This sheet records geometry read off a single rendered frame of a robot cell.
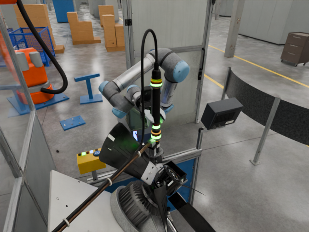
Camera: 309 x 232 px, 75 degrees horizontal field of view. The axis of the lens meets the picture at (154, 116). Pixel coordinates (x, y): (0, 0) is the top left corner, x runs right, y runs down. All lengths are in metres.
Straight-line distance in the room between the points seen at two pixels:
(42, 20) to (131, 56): 6.22
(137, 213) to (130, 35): 2.08
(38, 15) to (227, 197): 7.89
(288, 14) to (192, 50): 7.71
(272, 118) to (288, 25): 8.13
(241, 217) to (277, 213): 0.39
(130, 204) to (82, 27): 9.29
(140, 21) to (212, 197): 2.18
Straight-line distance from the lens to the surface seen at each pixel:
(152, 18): 2.65
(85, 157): 1.34
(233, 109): 1.57
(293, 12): 10.54
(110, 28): 8.23
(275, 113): 2.67
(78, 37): 9.95
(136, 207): 0.93
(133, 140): 0.91
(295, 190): 2.95
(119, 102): 1.06
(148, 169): 0.93
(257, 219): 2.49
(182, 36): 2.87
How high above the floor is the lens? 1.94
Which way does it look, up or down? 32 degrees down
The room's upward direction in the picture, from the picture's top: straight up
